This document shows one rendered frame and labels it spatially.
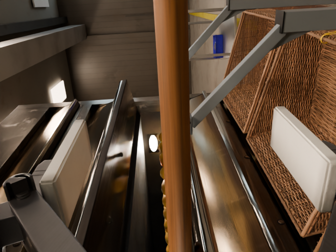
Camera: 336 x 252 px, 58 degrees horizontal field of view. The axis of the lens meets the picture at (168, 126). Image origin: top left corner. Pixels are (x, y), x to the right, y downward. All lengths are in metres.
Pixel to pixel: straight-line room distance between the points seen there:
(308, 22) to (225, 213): 0.61
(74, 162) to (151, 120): 1.75
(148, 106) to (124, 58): 9.73
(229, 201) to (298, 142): 0.87
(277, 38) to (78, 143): 0.56
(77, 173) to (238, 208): 0.86
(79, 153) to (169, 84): 0.13
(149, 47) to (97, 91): 2.62
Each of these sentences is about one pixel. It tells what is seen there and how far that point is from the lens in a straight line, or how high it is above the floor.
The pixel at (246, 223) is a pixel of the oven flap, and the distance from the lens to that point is 0.96.
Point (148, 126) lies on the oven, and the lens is 1.94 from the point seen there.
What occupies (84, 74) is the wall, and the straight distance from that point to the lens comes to 11.93.
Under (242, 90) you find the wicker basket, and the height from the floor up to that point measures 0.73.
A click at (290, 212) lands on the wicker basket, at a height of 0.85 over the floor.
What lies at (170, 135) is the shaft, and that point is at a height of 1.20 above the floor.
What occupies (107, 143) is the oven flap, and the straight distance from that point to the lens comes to 1.12.
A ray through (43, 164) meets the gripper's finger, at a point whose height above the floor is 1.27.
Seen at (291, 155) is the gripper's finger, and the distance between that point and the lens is 0.19.
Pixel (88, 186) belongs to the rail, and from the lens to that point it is 0.93.
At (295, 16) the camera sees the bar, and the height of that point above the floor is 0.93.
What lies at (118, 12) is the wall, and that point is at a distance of 11.45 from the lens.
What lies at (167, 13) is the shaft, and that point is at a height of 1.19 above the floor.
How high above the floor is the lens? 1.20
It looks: 1 degrees down
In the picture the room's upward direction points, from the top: 94 degrees counter-clockwise
